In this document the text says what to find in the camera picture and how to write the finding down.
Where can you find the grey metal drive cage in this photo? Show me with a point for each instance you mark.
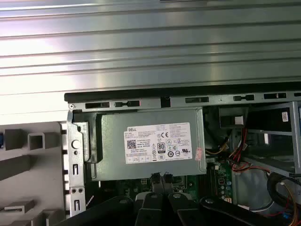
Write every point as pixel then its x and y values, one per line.
pixel 270 132

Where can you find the black open PC case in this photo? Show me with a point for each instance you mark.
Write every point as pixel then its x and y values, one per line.
pixel 117 95

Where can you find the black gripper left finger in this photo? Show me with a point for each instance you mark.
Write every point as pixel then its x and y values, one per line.
pixel 148 212

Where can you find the grey power supply unit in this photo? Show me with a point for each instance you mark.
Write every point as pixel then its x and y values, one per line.
pixel 113 141

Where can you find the green motherboard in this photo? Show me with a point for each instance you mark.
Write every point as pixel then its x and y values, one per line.
pixel 122 187

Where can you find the grey parts rack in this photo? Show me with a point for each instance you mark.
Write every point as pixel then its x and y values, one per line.
pixel 47 179

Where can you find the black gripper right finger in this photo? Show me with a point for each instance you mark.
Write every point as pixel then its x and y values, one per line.
pixel 185 212

